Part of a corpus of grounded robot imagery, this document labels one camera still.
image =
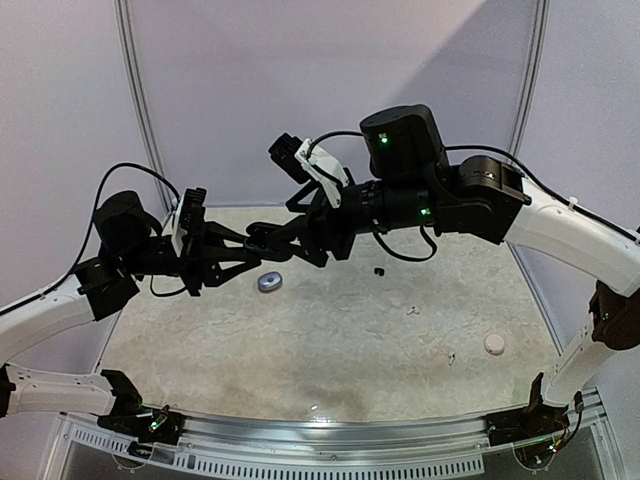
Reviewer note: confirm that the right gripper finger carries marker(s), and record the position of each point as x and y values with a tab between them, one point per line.
295	203
297	234

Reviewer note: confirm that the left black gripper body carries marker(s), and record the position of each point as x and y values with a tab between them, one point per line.
191	268

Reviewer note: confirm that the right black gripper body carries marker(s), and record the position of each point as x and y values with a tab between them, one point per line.
327	230

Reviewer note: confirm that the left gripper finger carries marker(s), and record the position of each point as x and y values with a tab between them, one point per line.
217	235
226	270

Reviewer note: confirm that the black earbud charging case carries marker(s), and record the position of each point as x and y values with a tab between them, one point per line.
262	240

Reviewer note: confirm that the blue earbud charging case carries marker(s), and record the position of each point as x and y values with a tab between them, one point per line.
269	282

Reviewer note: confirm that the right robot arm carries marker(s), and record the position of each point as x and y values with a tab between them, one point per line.
490	195

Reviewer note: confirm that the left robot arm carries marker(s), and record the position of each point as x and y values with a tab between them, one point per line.
132	246

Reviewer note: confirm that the white round charging case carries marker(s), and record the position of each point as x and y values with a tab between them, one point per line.
494	344

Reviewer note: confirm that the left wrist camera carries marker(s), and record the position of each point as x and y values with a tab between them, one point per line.
188	218

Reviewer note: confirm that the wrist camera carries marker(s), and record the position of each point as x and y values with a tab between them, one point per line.
188	218
305	163

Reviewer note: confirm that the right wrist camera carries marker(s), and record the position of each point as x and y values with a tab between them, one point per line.
305	163

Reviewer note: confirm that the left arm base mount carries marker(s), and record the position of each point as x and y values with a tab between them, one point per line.
146	424

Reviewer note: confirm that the slotted white cable duct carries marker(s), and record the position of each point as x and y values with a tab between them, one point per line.
92	455

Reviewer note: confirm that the left aluminium frame post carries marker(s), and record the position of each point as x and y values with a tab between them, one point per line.
124	21

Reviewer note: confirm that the aluminium frame post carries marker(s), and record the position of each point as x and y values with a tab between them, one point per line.
519	28
124	21

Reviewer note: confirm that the right aluminium frame post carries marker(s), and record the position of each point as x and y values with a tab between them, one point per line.
519	28

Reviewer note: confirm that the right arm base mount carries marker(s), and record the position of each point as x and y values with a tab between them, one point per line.
524	423

